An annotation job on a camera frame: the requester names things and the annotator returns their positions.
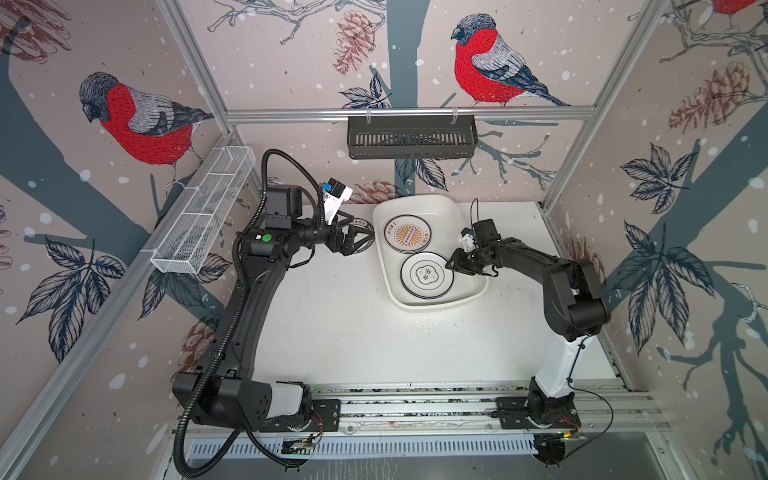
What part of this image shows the green ring plate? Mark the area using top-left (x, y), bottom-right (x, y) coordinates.
top-left (349, 218), bottom-right (375, 254)

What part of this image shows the aluminium mounting rail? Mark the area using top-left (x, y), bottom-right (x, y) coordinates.
top-left (312, 381), bottom-right (671, 436)

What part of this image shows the orange sunburst plate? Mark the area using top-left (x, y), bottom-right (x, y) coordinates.
top-left (384, 215), bottom-right (432, 254)

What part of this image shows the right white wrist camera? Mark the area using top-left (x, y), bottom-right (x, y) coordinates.
top-left (460, 228), bottom-right (477, 253)

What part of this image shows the left black corrugated cable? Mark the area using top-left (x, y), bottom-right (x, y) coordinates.
top-left (172, 148), bottom-right (328, 479)

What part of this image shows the black wire shelf basket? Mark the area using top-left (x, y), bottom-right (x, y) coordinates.
top-left (347, 115), bottom-right (478, 160)

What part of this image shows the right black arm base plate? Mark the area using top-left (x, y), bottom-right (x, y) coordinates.
top-left (491, 395), bottom-right (581, 430)

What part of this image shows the white plate black cloud emblem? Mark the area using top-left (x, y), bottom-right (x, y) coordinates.
top-left (400, 252), bottom-right (454, 300)

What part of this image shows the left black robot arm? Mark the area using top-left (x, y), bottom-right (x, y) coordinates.
top-left (172, 186), bottom-right (374, 432)

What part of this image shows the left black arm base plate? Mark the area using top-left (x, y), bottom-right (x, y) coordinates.
top-left (258, 399), bottom-right (341, 434)

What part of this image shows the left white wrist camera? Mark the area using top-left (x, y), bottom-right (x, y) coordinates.
top-left (322, 178), bottom-right (353, 225)

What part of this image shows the white plastic bin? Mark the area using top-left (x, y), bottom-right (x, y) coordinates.
top-left (372, 194), bottom-right (488, 311)

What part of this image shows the right thin black cable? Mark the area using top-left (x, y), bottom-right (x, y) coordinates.
top-left (557, 335), bottom-right (616, 460)

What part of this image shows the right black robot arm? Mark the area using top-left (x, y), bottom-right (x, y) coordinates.
top-left (446, 219), bottom-right (610, 426)

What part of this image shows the horizontal aluminium frame bar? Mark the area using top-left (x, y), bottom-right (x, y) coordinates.
top-left (225, 106), bottom-right (597, 125)

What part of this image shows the white mesh wall basket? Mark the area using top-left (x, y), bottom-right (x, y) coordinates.
top-left (151, 146), bottom-right (255, 275)

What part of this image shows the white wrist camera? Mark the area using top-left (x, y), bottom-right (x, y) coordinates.
top-left (460, 228), bottom-right (477, 253)
top-left (322, 178), bottom-right (353, 225)

